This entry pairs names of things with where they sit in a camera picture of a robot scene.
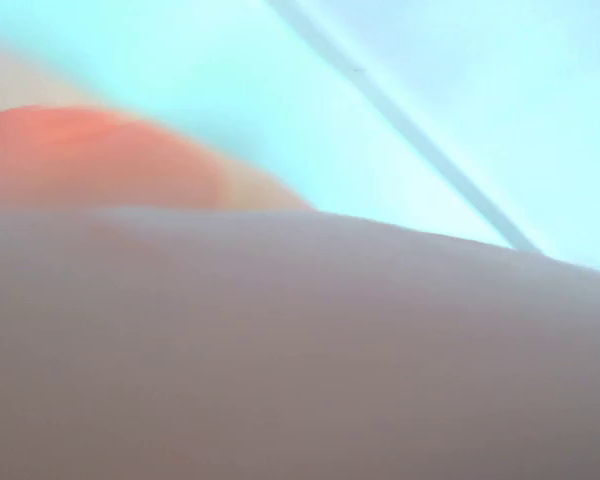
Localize pink plastic bag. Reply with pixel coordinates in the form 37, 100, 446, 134
0, 48, 600, 479

